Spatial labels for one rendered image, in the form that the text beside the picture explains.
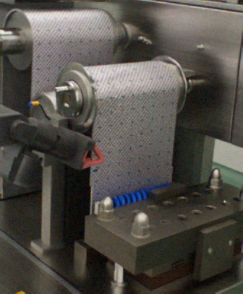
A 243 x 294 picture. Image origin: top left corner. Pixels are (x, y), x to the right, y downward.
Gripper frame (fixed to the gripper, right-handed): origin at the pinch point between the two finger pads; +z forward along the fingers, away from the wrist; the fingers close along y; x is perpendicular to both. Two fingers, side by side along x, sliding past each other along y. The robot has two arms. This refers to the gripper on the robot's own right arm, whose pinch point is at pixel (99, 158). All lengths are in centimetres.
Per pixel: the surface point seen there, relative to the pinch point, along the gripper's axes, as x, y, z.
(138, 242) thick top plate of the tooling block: -11.0, 18.8, 0.1
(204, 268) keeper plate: -12.3, 22.0, 18.4
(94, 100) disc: 10.7, 0.6, -8.0
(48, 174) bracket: -7.6, -9.0, -3.9
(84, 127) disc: 4.8, -2.4, -5.2
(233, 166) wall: 19, -169, 283
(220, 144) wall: 31, -184, 278
